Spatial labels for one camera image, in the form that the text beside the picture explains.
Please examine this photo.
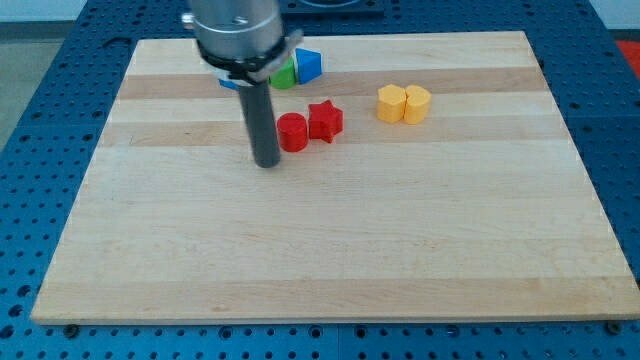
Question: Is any wooden board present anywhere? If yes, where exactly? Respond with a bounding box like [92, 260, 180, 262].
[31, 31, 639, 325]

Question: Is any red cylinder block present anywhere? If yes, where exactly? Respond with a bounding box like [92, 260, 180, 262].
[276, 112, 309, 152]

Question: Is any blue triangle block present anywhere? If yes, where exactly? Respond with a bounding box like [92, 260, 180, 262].
[295, 48, 323, 84]

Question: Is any yellow hexagon block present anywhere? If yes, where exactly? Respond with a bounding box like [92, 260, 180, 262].
[376, 84, 406, 123]

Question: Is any green block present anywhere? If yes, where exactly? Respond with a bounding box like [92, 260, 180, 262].
[269, 58, 297, 90]

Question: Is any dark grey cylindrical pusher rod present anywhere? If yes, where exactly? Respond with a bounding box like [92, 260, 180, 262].
[238, 82, 280, 168]

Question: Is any blue perforated table frame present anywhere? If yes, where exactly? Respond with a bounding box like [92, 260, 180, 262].
[1, 0, 639, 359]

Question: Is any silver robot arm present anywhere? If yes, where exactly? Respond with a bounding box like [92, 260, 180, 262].
[181, 0, 303, 168]

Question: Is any yellow heart block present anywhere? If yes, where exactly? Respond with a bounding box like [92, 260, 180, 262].
[404, 85, 432, 125]

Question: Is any blue block behind rod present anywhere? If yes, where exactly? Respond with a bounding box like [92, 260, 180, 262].
[218, 79, 238, 91]

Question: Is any red star block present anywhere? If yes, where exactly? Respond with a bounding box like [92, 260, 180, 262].
[308, 100, 344, 143]

